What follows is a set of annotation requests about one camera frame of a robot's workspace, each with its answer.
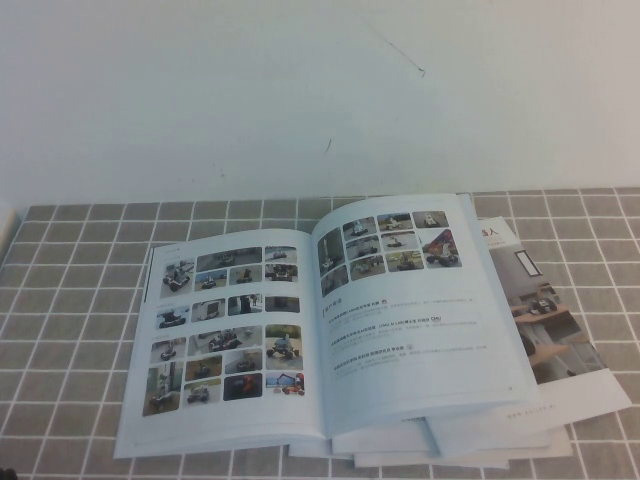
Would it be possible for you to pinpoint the robot catalogue book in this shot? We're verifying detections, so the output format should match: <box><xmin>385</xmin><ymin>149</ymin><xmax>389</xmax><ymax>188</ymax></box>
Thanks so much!
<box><xmin>112</xmin><ymin>192</ymin><xmax>539</xmax><ymax>461</ymax></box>

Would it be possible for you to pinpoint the white book with grey spine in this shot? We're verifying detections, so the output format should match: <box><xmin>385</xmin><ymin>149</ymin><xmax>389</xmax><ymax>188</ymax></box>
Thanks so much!
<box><xmin>423</xmin><ymin>394</ymin><xmax>552</xmax><ymax>459</ymax></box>

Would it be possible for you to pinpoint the white booklet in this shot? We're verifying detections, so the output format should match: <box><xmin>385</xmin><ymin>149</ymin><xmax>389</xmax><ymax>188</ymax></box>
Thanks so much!
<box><xmin>288</xmin><ymin>435</ymin><xmax>357</xmax><ymax>459</ymax></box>

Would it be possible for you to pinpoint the grey checked tablecloth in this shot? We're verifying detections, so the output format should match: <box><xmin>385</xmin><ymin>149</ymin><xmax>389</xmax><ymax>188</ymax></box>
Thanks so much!
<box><xmin>0</xmin><ymin>185</ymin><xmax>640</xmax><ymax>480</ymax></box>

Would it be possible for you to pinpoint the white paper sheet stack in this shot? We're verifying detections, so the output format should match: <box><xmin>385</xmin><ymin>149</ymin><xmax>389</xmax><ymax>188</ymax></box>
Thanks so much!
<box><xmin>352</xmin><ymin>420</ymin><xmax>574</xmax><ymax>470</ymax></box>

